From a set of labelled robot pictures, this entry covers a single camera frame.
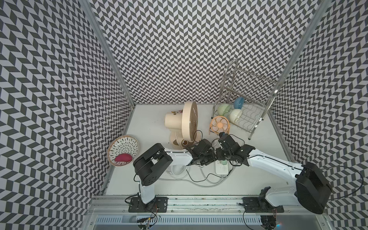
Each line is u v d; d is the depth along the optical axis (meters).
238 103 1.02
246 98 0.81
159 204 0.73
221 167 0.84
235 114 0.95
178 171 0.79
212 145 0.73
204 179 0.82
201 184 0.81
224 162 0.81
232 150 0.64
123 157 0.83
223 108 0.99
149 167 0.47
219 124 0.96
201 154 0.71
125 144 0.94
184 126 0.72
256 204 0.72
